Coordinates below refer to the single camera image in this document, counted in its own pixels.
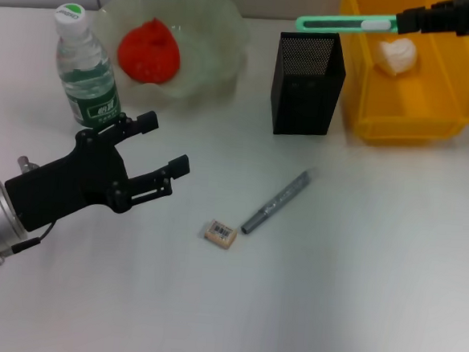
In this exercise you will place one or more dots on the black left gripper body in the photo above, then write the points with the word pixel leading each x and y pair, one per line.
pixel 77 181

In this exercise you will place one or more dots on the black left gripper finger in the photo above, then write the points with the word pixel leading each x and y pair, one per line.
pixel 178 168
pixel 141 123

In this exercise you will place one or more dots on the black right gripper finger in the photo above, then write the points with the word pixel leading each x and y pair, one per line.
pixel 430 20
pixel 444 3

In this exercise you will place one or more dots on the white paper ball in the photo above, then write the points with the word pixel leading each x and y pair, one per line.
pixel 396 56

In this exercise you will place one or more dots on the green utility knife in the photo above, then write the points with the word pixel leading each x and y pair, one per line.
pixel 374 24

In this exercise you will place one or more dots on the clear green-label water bottle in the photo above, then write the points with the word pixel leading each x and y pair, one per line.
pixel 91 93

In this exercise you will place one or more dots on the orange fruit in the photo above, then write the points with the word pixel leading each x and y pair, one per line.
pixel 150 53

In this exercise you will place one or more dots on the beige barcode eraser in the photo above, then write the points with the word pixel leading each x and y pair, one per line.
pixel 220 232

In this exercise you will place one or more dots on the grey marker pen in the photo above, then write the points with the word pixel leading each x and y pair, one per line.
pixel 277 201

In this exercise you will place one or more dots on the green glass fruit bowl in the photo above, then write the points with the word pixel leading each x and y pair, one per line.
pixel 211 41

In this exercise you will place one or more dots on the black mesh pen holder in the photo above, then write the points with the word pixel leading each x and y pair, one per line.
pixel 304 104

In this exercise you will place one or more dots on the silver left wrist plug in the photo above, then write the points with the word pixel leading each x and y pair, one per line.
pixel 27 164

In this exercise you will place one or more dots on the yellow plastic bin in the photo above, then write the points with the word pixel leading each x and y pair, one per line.
pixel 412 104

